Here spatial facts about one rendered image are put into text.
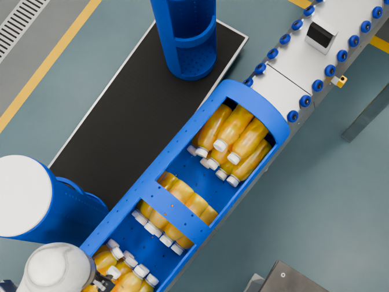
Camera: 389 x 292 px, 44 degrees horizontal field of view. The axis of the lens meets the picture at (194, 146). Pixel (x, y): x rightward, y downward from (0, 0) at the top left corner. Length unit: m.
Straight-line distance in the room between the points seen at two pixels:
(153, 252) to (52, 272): 0.78
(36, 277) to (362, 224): 2.06
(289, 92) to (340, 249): 1.13
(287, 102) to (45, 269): 1.15
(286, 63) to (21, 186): 1.05
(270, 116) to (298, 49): 0.49
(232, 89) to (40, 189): 0.72
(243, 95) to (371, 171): 1.44
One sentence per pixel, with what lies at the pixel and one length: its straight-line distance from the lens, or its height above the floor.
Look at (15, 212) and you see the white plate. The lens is 1.71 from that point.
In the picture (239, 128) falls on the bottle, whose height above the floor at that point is 1.15.
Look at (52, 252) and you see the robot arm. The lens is 0.92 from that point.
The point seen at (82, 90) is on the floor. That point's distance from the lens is 2.91.
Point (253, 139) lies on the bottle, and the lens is 1.53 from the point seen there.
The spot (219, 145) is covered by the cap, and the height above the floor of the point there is 1.16.
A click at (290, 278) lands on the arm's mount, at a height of 1.07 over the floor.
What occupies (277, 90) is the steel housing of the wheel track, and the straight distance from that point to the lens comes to 1.81.
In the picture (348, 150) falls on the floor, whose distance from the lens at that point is 2.77.
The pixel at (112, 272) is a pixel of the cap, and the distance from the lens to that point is 1.47.
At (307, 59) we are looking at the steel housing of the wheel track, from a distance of 1.87.
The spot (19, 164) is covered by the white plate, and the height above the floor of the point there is 1.04.
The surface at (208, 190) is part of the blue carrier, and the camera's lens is 1.66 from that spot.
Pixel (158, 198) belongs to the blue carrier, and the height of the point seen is 1.23.
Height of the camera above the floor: 2.60
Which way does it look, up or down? 75 degrees down
